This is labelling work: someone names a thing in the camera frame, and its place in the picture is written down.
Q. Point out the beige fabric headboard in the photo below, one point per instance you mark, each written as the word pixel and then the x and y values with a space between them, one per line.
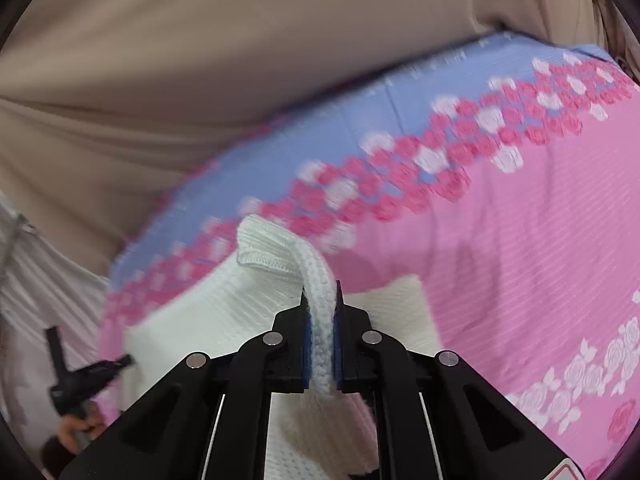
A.
pixel 200 60

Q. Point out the white knit garment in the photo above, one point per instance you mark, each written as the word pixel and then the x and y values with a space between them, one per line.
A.
pixel 225 305

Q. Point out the person's left hand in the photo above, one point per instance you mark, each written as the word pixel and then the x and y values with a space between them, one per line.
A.
pixel 82 430

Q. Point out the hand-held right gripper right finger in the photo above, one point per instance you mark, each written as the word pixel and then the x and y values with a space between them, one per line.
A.
pixel 338 350

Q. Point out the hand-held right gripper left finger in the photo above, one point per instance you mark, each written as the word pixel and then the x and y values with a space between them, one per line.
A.
pixel 305 345

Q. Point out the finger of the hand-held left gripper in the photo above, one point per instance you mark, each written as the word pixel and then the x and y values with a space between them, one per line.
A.
pixel 55 352
pixel 102 370

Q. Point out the pink and blue floral bedsheet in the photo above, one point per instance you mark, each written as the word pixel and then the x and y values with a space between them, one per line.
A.
pixel 500 240

